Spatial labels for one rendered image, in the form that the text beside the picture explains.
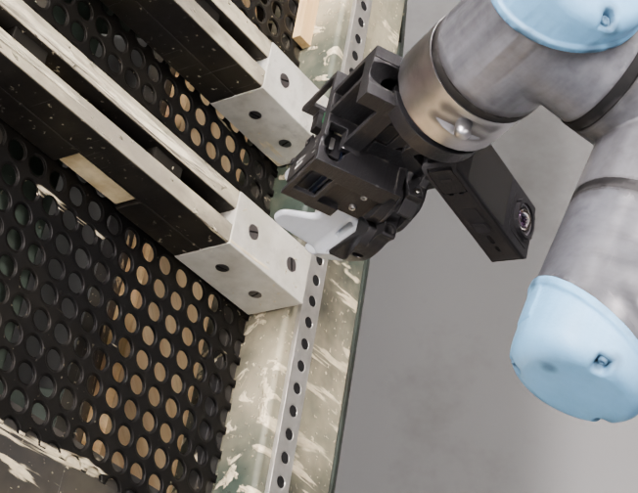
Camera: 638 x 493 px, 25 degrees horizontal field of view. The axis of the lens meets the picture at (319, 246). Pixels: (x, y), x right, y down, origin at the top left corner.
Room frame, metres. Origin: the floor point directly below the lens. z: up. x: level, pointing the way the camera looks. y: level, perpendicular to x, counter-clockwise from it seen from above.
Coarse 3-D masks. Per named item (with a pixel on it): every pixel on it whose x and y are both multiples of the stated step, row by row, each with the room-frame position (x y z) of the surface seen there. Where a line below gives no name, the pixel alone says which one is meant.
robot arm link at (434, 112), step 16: (432, 32) 0.53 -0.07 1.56; (416, 48) 0.53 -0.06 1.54; (400, 64) 0.53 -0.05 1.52; (416, 64) 0.52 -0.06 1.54; (432, 64) 0.51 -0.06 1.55; (400, 80) 0.52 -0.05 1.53; (416, 80) 0.51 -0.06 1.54; (432, 80) 0.50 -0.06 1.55; (416, 96) 0.50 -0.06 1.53; (432, 96) 0.49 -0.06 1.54; (448, 96) 0.49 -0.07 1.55; (416, 112) 0.49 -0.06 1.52; (432, 112) 0.49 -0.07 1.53; (448, 112) 0.49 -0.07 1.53; (464, 112) 0.48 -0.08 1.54; (432, 128) 0.49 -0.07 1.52; (448, 128) 0.48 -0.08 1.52; (464, 128) 0.48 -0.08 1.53; (480, 128) 0.48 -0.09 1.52; (496, 128) 0.48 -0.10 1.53; (448, 144) 0.48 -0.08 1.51; (464, 144) 0.48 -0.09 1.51; (480, 144) 0.48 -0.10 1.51
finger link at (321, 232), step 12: (276, 216) 0.52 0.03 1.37; (288, 216) 0.52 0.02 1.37; (300, 216) 0.52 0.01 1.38; (312, 216) 0.52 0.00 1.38; (324, 216) 0.51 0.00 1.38; (336, 216) 0.51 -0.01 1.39; (348, 216) 0.51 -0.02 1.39; (288, 228) 0.52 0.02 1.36; (300, 228) 0.52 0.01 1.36; (312, 228) 0.51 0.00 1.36; (324, 228) 0.51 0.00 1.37; (336, 228) 0.51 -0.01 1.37; (348, 228) 0.51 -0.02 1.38; (312, 240) 0.52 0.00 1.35; (324, 240) 0.51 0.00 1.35; (336, 240) 0.51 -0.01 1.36; (312, 252) 0.52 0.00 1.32; (324, 252) 0.51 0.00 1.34
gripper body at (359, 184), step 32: (384, 64) 0.54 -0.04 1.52; (320, 96) 0.57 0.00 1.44; (352, 96) 0.53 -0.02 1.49; (384, 96) 0.51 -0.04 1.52; (320, 128) 0.55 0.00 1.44; (352, 128) 0.53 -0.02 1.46; (384, 128) 0.51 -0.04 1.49; (416, 128) 0.49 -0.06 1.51; (320, 160) 0.50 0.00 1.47; (352, 160) 0.51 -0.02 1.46; (384, 160) 0.51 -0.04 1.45; (416, 160) 0.51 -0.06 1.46; (448, 160) 0.49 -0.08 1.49; (288, 192) 0.50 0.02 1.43; (320, 192) 0.50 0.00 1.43; (352, 192) 0.50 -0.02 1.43; (384, 192) 0.49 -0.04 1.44; (416, 192) 0.50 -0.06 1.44
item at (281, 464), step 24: (360, 0) 1.12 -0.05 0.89; (360, 24) 1.09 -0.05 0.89; (360, 48) 1.06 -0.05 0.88; (312, 264) 0.76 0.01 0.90; (312, 288) 0.73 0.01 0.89; (312, 312) 0.71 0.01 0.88; (312, 336) 0.68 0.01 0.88; (288, 384) 0.62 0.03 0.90; (288, 408) 0.59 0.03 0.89; (288, 432) 0.57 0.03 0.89; (288, 456) 0.55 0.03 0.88; (288, 480) 0.52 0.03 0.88
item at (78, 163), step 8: (64, 160) 0.73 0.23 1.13; (72, 160) 0.73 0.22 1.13; (80, 160) 0.73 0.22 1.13; (88, 160) 0.73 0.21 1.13; (72, 168) 0.73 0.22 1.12; (80, 168) 0.73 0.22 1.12; (88, 168) 0.73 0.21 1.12; (96, 168) 0.73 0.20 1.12; (88, 176) 0.73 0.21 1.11; (96, 176) 0.73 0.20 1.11; (104, 176) 0.73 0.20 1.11; (96, 184) 0.73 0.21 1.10; (104, 184) 0.73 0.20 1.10; (112, 184) 0.73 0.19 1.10; (104, 192) 0.73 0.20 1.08; (112, 192) 0.73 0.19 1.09; (120, 192) 0.72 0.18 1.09; (112, 200) 0.73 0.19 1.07; (120, 200) 0.72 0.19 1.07; (128, 200) 0.72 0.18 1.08
